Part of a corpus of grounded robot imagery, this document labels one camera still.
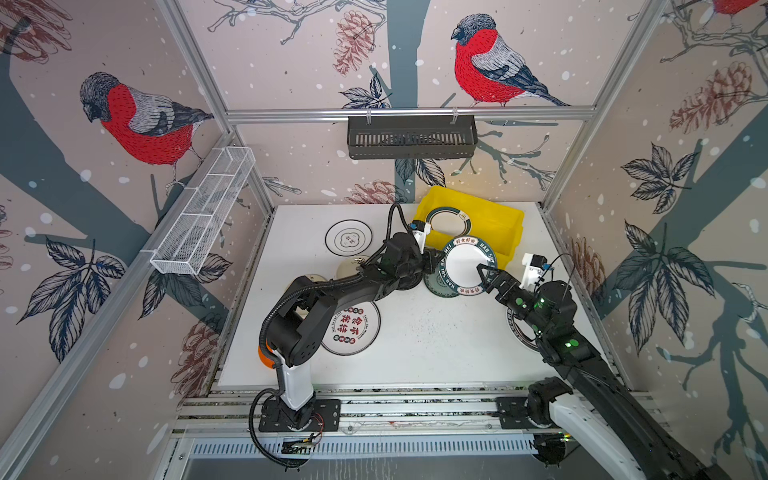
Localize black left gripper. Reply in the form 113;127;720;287
394;245;446;279

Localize white plate green lettered rim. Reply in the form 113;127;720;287
439;236;497;296

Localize white plate green band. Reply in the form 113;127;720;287
426;206;472;238

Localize white plate green red rim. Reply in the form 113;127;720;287
506;309;538;352

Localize white plate red green characters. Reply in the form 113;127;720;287
322;302;381;356

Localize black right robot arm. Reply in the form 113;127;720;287
476;264;728;479

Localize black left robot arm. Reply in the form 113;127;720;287
259;232;445;429

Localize yellow plastic bin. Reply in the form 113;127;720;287
414;186;524;269

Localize teal patterned small plate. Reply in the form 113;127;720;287
424;271;459;298

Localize cream plate black flower pattern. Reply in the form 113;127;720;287
335;255;368;279

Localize white plate thin green rim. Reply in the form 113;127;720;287
324;219;373;257

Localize cream plate red seal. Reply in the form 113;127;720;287
306;274;327;283

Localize orange plate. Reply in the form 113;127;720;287
258;346;275;369

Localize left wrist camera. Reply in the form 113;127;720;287
409;220;431;254

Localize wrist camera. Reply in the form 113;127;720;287
409;220;431;254
521;253;549;292

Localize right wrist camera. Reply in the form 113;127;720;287
521;253;549;292

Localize black hanging wire basket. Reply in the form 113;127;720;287
347;115;478;160

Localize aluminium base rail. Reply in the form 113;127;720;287
173;383;667;460

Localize white wire mesh basket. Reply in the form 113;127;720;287
150;146;255;275

